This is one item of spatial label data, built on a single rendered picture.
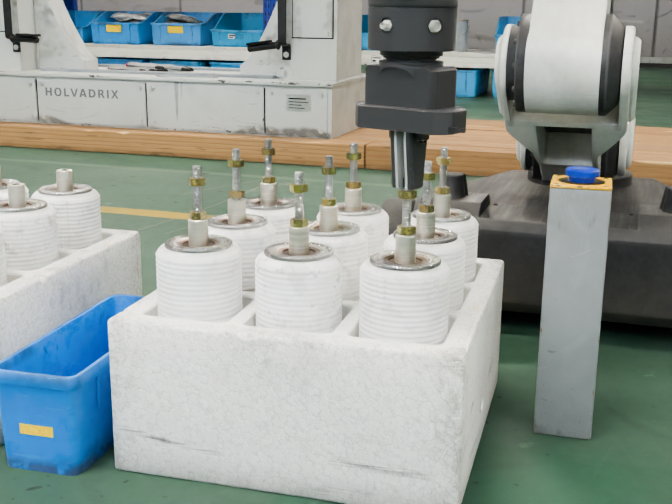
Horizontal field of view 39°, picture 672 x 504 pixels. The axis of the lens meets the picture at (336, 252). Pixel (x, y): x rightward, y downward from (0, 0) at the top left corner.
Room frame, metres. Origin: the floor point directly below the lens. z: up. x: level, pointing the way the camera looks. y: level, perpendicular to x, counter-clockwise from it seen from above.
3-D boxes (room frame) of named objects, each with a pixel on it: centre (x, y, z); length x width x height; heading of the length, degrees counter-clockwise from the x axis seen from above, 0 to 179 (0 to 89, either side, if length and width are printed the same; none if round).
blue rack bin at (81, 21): (6.79, 1.81, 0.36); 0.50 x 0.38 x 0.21; 163
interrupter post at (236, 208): (1.14, 0.12, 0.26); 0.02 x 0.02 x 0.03
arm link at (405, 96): (0.97, -0.07, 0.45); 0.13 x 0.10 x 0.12; 51
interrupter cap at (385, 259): (0.97, -0.07, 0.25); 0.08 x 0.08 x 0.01
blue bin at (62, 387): (1.11, 0.29, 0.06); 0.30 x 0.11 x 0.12; 166
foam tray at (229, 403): (1.11, 0.01, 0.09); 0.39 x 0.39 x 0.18; 75
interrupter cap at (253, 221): (1.14, 0.12, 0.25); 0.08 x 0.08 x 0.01
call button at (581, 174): (1.11, -0.29, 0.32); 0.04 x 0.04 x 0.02
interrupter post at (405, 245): (0.97, -0.07, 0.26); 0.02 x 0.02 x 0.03
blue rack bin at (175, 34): (6.51, 0.99, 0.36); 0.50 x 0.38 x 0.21; 163
